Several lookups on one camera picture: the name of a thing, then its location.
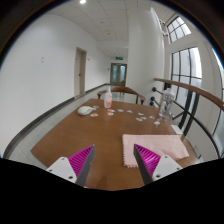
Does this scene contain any glass double door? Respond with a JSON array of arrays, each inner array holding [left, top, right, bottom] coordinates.
[[110, 62, 128, 87]]

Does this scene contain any wood-topped black railing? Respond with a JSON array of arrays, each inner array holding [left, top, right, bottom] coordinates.
[[149, 77, 224, 158]]

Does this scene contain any sanitizer bottle with pink label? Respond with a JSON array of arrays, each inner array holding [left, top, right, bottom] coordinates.
[[103, 85, 113, 109]]

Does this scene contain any pink towel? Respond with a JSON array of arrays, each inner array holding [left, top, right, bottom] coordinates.
[[121, 133, 190, 168]]

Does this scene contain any arched upper window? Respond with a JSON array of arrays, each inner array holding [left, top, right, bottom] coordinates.
[[166, 15, 193, 44]]

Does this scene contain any tall black-framed window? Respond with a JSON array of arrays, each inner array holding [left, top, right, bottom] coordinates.
[[170, 46, 203, 108]]

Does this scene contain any white card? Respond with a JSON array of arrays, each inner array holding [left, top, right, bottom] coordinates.
[[170, 124, 184, 136]]

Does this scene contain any wooden chair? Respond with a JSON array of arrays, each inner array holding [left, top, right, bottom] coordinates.
[[96, 86, 146, 106]]

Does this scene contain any clear plastic water bottle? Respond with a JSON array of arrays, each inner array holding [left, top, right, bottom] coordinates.
[[158, 87, 176, 120]]

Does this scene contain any beige side door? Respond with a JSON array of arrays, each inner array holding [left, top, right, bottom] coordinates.
[[73, 46, 88, 98]]

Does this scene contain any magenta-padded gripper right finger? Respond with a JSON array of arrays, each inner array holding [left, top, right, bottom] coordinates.
[[133, 143, 184, 186]]

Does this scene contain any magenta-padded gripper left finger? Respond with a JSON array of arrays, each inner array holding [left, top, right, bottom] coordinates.
[[45, 144, 97, 188]]

